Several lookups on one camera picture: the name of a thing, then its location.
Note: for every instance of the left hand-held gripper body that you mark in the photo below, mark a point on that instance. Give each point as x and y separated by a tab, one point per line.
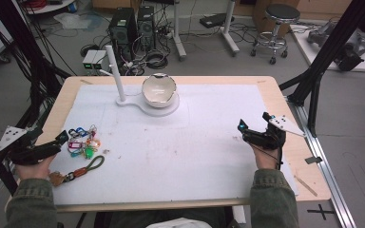
28	152

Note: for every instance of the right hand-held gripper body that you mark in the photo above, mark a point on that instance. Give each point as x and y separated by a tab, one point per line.
266	139

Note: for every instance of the white key stand with post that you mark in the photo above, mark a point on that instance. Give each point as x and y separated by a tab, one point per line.
115	69

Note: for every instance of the person's left hand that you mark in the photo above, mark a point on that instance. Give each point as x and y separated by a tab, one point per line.
34	171

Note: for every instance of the person's right hand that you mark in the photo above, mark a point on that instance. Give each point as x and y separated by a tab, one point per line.
267	160

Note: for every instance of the thin wooden stick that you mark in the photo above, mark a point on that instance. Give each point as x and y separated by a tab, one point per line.
305	186

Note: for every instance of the white foam mat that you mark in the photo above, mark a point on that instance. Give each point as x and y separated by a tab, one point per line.
171	158

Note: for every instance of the small white power boxes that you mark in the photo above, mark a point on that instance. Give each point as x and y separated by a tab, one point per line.
93	60

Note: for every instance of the white eggshell-shaped bowl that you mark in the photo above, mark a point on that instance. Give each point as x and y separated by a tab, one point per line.
158	90

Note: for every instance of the white desk leg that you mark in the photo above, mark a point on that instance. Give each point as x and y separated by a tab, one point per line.
177	34
229	31

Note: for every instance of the black round metal stool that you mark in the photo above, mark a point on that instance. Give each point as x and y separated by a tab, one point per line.
282	14

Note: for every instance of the white platform with equipment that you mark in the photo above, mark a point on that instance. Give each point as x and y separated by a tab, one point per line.
345	47

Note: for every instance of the flat black box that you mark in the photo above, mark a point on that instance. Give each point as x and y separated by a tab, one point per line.
214	20

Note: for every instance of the person's lap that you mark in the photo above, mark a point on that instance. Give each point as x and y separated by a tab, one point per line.
177	221

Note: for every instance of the clear plastic sheet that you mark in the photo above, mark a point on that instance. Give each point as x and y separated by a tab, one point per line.
76	20

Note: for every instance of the large black computer tower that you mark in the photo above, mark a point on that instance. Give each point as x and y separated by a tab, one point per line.
122	30

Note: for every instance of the blue tape roll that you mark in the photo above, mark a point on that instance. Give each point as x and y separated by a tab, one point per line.
72	8

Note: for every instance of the round white side table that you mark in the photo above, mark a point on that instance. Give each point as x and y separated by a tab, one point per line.
52	7

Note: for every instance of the small black computer tower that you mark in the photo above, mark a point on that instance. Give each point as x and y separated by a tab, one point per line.
146	25

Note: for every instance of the aluminium rail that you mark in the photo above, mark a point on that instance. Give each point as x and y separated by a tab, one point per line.
329	177

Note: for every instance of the black metal frame stand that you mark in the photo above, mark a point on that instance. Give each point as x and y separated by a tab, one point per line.
326	57
15	47

